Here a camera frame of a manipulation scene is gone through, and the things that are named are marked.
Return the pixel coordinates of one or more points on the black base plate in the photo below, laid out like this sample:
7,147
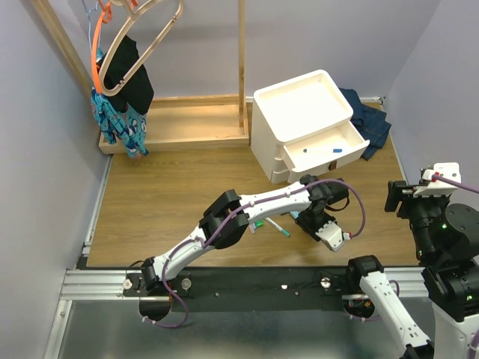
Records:
252,289

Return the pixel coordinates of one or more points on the orange hanger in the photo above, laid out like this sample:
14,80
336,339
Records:
105,17

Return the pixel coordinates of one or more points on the blue tip white marker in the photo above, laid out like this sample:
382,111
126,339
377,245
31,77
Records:
322,150

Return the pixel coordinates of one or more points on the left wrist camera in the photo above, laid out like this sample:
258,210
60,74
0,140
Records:
333,236

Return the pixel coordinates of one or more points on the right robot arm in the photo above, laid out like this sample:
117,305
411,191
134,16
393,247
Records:
446,243

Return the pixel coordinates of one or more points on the teal tip white marker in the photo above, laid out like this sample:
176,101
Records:
277,227

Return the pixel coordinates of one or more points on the white drawer cabinet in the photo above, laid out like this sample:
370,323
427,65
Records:
307,111

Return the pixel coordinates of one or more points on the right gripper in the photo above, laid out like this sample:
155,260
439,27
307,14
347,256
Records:
396,191

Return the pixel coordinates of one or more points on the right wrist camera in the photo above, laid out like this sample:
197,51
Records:
438,180

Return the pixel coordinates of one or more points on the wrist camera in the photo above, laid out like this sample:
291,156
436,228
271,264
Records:
333,236
438,180

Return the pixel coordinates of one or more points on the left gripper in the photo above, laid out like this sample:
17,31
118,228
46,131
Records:
311,230

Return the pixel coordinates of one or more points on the folded denim jeans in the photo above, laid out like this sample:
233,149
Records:
369,122

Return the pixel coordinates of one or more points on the blue wire hanger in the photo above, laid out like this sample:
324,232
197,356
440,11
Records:
88,11

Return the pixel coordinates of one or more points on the aluminium frame rail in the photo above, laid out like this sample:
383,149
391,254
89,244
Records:
84,284

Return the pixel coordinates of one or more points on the blue patterned garment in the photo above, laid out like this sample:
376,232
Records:
123,117

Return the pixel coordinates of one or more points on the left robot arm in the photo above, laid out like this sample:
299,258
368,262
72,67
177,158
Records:
225,221

